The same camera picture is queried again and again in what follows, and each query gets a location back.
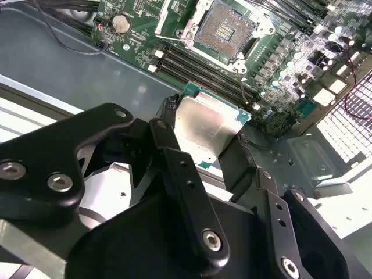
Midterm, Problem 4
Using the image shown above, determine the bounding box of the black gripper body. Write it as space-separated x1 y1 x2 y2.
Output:
65 193 270 279

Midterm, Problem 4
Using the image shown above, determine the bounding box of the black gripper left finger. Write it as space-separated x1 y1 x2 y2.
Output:
0 94 230 276

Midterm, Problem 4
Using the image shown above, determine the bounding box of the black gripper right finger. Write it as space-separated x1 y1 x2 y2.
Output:
217 132 372 279

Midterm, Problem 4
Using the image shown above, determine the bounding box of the silver CPU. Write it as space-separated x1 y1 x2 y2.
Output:
173 81 252 169

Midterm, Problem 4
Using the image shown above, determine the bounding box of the metal socket cover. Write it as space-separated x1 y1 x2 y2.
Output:
155 0 212 40

